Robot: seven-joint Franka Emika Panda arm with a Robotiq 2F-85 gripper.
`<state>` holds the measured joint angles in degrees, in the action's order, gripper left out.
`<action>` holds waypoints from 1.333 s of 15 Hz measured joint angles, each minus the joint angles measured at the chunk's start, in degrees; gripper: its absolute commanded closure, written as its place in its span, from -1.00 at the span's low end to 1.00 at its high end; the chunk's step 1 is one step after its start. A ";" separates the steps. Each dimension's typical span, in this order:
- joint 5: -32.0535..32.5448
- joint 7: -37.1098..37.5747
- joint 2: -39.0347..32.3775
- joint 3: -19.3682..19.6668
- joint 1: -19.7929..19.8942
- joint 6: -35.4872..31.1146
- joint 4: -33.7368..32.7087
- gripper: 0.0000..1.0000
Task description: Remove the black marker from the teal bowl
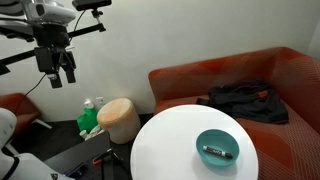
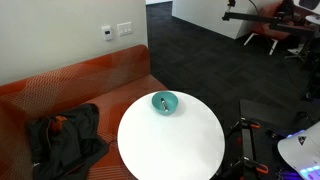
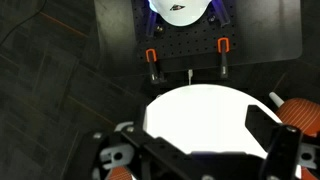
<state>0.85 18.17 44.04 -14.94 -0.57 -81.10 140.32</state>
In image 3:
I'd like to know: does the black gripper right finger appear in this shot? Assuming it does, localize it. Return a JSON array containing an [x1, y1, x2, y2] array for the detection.
[[245, 105, 302, 180]]

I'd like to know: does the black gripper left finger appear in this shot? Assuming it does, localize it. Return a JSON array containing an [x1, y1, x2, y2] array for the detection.
[[121, 125, 187, 180]]

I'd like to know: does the orange striped sofa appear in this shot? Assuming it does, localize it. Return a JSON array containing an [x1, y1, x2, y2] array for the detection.
[[276, 98, 320, 136]]

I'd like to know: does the white sofa leg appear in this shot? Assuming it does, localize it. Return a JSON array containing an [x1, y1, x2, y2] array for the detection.
[[269, 92, 284, 107]]

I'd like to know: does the white round table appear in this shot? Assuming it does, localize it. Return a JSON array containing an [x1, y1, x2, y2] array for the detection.
[[143, 83, 303, 180]]

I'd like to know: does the left orange black clamp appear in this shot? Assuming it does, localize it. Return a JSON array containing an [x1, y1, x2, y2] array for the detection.
[[145, 48, 165, 84]]

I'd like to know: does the orange black clamp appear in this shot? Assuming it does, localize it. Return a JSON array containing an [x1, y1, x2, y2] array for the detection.
[[217, 37, 230, 79], [145, 48, 165, 84]]

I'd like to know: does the black base platform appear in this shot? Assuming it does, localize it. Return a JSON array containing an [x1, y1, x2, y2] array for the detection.
[[94, 0, 302, 77]]

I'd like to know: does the right orange black clamp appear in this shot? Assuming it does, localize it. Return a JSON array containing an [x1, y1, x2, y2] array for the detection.
[[217, 37, 230, 79]]

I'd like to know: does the black perforated mounting board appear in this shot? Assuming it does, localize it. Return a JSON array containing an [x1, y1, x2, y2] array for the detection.
[[131, 0, 237, 60]]

